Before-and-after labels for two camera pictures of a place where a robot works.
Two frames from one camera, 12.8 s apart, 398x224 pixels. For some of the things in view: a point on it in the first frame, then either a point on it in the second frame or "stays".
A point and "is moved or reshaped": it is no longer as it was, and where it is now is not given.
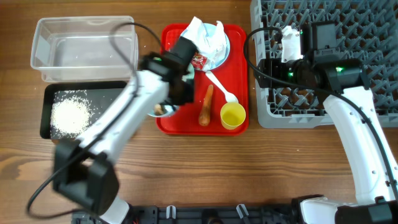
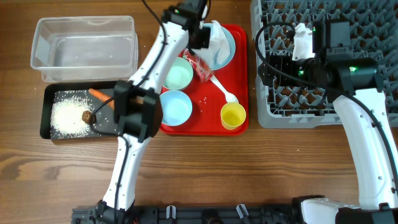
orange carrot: x=204 y=113 to x=102 y=96
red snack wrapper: x=198 y=61 is moved or reshaped
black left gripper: x=188 y=96 to x=204 y=40
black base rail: x=201 y=214 stays
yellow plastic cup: x=232 y=115 stays
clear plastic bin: x=78 y=49 stays
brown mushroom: x=158 y=109 is moved or reshaped
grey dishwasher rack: x=367 y=30 stays
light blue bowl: x=169 y=111 is moved or reshaped
